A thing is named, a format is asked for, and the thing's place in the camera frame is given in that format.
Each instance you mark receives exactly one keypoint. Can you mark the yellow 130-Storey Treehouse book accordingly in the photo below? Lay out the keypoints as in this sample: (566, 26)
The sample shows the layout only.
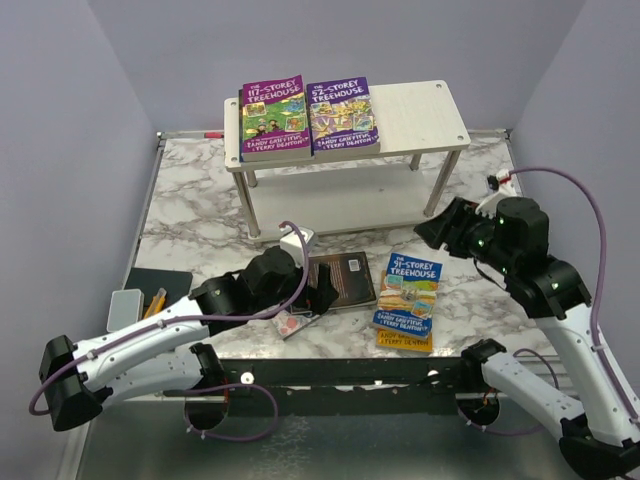
(405, 342)

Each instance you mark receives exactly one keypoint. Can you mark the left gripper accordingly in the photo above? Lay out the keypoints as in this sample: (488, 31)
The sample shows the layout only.
(320, 299)

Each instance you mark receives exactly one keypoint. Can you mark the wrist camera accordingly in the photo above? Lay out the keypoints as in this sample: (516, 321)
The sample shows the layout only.
(290, 242)
(501, 186)

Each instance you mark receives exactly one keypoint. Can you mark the blue Animal Farm book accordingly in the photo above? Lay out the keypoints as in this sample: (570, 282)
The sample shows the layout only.
(241, 115)

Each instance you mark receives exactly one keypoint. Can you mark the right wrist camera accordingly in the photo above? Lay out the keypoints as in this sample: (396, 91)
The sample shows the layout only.
(501, 186)

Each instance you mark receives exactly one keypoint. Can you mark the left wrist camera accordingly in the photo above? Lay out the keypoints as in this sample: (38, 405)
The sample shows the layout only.
(290, 242)

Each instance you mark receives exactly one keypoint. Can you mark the grey rectangular box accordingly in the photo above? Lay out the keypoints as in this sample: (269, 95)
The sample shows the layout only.
(125, 309)

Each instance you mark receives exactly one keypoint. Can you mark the purple 117-Storey Treehouse book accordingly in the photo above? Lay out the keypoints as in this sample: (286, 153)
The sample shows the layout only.
(274, 121)

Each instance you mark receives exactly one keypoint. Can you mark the black hardcover book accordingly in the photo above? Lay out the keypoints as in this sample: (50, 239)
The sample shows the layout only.
(351, 277)

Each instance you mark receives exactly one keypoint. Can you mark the white two-tier shelf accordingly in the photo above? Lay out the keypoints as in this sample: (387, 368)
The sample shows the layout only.
(422, 136)

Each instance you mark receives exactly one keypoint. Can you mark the yellow utility knife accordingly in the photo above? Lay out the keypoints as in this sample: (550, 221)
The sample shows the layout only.
(157, 303)

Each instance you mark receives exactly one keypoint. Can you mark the purple 52-Storey Treehouse book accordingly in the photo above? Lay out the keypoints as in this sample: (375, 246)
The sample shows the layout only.
(342, 120)

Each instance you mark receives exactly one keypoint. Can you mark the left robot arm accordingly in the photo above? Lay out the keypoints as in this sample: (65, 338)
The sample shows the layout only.
(166, 352)

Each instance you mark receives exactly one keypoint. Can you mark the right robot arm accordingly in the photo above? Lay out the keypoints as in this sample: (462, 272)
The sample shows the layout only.
(596, 437)

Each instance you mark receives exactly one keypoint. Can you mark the blue 91-Storey Treehouse book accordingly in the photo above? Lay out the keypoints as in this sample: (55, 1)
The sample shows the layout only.
(415, 272)

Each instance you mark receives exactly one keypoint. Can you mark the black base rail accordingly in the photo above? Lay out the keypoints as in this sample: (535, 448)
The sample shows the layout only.
(345, 387)

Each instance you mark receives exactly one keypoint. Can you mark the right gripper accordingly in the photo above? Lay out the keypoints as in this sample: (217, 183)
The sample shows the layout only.
(459, 212)

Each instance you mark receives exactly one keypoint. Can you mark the floral pink notebook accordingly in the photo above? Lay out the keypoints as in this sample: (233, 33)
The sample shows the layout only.
(287, 324)

